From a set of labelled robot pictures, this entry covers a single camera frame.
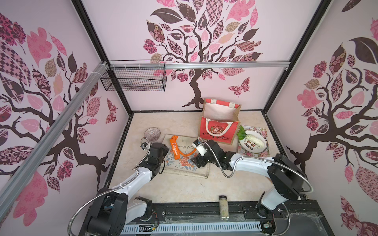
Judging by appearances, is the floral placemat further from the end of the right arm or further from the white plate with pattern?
the end of the right arm

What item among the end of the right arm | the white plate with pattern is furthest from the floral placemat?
the end of the right arm

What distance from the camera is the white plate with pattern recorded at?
978 millimetres
